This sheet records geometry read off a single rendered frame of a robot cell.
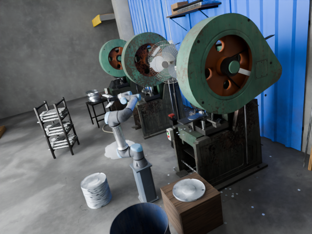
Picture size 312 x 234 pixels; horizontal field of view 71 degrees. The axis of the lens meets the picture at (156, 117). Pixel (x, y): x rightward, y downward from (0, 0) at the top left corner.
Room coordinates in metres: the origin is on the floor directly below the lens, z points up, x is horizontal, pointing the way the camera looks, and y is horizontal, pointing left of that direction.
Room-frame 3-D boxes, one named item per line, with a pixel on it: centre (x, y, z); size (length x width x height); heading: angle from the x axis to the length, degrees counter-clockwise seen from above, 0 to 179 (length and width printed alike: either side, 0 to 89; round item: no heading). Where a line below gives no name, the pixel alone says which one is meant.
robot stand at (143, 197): (2.01, 0.25, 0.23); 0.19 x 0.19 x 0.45; 24
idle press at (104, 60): (5.64, 0.42, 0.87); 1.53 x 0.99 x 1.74; 113
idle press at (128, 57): (4.01, -0.26, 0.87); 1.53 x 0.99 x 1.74; 108
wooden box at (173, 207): (1.60, -0.16, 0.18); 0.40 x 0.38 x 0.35; 110
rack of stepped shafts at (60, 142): (3.67, 1.72, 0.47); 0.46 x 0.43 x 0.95; 90
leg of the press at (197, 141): (2.06, -0.74, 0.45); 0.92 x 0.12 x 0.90; 110
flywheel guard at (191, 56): (1.98, -0.74, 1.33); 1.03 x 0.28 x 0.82; 110
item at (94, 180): (2.16, 0.84, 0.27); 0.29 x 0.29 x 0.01
